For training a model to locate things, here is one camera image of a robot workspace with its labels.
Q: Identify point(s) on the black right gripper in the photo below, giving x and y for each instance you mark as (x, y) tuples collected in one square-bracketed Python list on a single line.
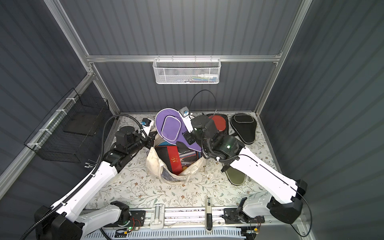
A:
[(192, 137)]

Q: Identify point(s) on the green paddle case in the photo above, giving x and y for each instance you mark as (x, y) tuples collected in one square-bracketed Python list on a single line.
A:
[(235, 177)]

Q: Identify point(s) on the white wire mesh basket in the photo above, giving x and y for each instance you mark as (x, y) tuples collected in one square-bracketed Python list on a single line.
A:
[(166, 72)]

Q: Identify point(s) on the red black mesh paddle set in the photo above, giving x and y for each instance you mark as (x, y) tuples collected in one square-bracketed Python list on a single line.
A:
[(177, 160)]

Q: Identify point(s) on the cream canvas tote bag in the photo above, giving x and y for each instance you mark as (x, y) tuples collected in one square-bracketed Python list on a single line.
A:
[(157, 168)]

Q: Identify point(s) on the white black handheld tool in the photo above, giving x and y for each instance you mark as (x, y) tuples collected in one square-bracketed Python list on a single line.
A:
[(208, 215)]

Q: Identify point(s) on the purple paddle case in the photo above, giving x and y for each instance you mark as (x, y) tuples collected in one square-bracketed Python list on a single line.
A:
[(175, 128)]

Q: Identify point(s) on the black paddle case white piping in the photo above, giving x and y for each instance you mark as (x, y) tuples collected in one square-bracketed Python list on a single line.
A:
[(244, 126)]

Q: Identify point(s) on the white clamp on rail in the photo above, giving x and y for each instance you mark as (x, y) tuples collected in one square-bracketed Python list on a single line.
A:
[(157, 217)]

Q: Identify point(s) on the clear ping pong paddle set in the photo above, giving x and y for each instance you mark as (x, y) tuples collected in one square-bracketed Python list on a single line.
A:
[(221, 122)]

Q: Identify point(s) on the markers in white basket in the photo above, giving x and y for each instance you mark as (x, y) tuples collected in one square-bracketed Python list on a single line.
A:
[(202, 78)]

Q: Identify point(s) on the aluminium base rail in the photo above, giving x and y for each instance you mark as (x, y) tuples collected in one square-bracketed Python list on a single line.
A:
[(180, 217)]

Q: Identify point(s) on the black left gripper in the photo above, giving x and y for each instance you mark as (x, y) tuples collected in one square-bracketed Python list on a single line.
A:
[(150, 141)]

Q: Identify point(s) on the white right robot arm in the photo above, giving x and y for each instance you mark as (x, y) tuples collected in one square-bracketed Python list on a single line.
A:
[(286, 195)]

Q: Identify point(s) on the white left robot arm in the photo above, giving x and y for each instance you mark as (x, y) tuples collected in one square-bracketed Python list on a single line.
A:
[(63, 219)]

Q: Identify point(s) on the black wire basket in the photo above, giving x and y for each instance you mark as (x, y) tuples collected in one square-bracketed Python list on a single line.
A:
[(74, 133)]

